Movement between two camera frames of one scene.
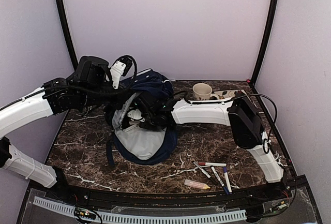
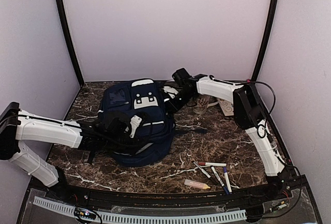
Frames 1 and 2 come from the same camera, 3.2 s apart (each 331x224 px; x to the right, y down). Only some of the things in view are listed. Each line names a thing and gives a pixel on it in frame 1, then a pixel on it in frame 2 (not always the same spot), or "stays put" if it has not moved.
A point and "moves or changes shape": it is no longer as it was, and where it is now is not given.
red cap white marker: [213, 164] stays put
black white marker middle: [216, 174] stays put
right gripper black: [154, 127] -> [175, 105]
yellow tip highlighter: [196, 184] stays put
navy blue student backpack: [139, 145] moves or changes shape
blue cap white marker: [226, 176] stays put
